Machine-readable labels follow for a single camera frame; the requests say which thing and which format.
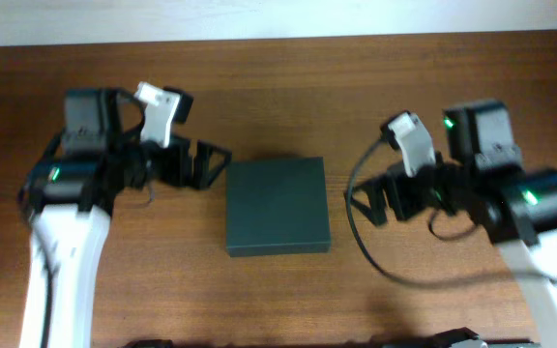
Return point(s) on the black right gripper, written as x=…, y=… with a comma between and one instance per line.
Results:
x=396, y=184

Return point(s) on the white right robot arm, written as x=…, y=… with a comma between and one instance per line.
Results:
x=484, y=177

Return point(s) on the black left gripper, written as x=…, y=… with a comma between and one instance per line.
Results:
x=206, y=177

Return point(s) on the black box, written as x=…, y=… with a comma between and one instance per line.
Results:
x=277, y=206

